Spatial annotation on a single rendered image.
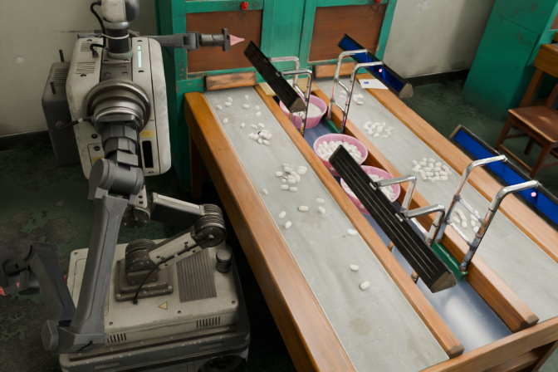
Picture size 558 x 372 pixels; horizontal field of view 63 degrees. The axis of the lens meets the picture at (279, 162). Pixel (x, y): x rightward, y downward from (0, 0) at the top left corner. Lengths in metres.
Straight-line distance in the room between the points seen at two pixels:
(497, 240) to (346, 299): 0.74
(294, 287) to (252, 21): 1.53
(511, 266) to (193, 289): 1.26
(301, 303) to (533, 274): 0.92
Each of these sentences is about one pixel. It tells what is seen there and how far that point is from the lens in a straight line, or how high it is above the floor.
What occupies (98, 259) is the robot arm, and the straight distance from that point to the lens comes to 1.11.
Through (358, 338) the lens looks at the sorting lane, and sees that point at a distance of 1.56.
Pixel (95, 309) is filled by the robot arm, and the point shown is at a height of 1.13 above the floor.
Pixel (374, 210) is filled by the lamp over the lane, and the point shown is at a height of 1.06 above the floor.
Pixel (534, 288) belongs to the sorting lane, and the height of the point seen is 0.74.
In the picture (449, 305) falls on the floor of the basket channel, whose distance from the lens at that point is 1.83.
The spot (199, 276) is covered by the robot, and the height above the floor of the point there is 0.48.
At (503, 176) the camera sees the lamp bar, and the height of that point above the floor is 1.07.
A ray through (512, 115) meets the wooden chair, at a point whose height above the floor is 0.45.
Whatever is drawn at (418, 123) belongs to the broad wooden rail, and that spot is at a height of 0.76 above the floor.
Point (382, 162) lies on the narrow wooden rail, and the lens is 2.23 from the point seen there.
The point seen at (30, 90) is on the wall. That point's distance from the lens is 3.51.
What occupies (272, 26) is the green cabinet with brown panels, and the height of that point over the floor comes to 1.12.
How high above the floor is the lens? 2.02
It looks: 37 degrees down
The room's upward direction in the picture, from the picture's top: 6 degrees clockwise
